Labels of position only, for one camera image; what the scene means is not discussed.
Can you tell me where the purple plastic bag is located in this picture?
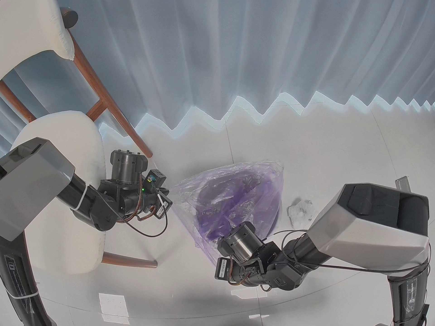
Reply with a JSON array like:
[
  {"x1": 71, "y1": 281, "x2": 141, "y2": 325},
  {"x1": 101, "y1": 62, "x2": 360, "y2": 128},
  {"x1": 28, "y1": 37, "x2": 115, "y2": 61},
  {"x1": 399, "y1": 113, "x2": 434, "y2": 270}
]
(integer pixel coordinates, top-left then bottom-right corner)
[{"x1": 169, "y1": 161, "x2": 285, "y2": 268}]

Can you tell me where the pale blue curtain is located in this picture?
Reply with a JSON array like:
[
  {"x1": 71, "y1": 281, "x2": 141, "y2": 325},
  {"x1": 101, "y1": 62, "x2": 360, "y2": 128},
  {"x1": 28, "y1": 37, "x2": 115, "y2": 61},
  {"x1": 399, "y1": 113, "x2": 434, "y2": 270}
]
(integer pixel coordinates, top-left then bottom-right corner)
[{"x1": 0, "y1": 0, "x2": 435, "y2": 155}]

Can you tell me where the black cable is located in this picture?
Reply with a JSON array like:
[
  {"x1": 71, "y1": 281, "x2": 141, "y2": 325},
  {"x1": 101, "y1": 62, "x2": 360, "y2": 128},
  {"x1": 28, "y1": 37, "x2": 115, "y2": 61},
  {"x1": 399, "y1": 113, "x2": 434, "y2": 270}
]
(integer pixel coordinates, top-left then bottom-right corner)
[
  {"x1": 271, "y1": 229, "x2": 429, "y2": 273},
  {"x1": 126, "y1": 196, "x2": 169, "y2": 237}
]

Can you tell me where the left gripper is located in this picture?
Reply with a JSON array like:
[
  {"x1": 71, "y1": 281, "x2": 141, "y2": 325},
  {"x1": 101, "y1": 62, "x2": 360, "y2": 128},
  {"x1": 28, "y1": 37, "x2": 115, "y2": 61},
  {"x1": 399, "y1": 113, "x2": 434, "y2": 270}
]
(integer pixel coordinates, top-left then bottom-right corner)
[{"x1": 136, "y1": 186, "x2": 173, "y2": 221}]

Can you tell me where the white cushioned wooden chair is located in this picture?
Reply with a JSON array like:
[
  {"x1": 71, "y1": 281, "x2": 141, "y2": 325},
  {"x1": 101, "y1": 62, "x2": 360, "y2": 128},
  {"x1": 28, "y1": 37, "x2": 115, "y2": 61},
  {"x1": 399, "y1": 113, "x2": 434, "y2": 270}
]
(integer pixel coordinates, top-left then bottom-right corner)
[{"x1": 0, "y1": 0, "x2": 159, "y2": 275}]

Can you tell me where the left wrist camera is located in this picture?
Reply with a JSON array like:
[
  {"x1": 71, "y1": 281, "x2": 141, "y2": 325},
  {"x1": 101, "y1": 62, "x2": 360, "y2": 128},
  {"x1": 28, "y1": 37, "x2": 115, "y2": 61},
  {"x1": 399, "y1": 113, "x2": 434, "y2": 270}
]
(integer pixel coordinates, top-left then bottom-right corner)
[{"x1": 146, "y1": 169, "x2": 169, "y2": 196}]

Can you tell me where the white wrapper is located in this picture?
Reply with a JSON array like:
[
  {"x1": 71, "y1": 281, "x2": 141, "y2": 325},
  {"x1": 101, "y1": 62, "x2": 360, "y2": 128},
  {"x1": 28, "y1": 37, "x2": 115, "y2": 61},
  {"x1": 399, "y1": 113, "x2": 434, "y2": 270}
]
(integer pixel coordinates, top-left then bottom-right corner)
[{"x1": 288, "y1": 198, "x2": 316, "y2": 229}]

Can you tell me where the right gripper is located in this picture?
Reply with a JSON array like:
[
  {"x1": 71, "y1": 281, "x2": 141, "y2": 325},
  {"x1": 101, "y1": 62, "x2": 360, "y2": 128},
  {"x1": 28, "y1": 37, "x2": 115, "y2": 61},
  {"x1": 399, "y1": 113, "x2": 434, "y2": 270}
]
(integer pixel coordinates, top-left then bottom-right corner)
[{"x1": 214, "y1": 256, "x2": 264, "y2": 287}]

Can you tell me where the white trash bin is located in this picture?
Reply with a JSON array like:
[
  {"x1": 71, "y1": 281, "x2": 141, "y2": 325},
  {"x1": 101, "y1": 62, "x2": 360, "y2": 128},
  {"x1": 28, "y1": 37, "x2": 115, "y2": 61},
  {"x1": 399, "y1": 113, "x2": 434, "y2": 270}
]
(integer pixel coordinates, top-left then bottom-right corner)
[{"x1": 194, "y1": 168, "x2": 283, "y2": 248}]

